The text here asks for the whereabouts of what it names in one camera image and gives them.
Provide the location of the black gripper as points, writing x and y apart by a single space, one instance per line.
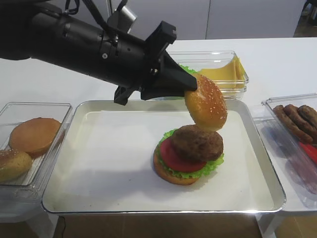
153 72

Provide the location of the sesame top bun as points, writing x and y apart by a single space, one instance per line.
206 105

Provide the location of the sesame bun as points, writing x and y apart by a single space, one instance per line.
206 105
13 163

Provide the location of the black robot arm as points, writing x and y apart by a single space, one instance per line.
106 51

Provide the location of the clear bin with lettuce, cheese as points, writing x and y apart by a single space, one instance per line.
196 60

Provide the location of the yellow cheese slices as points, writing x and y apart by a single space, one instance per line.
227 73

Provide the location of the green lettuce in bin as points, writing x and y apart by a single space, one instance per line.
187 69

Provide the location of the silver metal baking tray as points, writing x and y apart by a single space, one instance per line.
54 187

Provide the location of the red tomato slice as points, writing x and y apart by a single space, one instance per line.
176 162

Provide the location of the brown beef patty on burger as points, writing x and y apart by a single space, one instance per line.
195 144

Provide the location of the bottom burger bun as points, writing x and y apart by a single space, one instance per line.
168 176

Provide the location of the green lettuce leaf on burger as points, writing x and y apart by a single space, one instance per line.
204 171

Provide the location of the left beef patty in bin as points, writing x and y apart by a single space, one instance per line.
288 123

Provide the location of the beef patty in bin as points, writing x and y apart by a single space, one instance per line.
302 124
309 114
288 123

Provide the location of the clear bin with patties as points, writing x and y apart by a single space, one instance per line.
295 169

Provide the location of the plain bun half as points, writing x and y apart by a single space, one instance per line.
34 136

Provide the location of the middle beef patty in bin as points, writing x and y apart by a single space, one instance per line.
302 124

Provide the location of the clear bin with buns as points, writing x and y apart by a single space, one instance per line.
28 185

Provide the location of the right beef patty in bin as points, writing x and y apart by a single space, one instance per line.
309 114

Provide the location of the red tomato slices in bin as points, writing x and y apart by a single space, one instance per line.
310 150

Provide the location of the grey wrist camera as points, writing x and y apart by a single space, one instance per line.
123 19

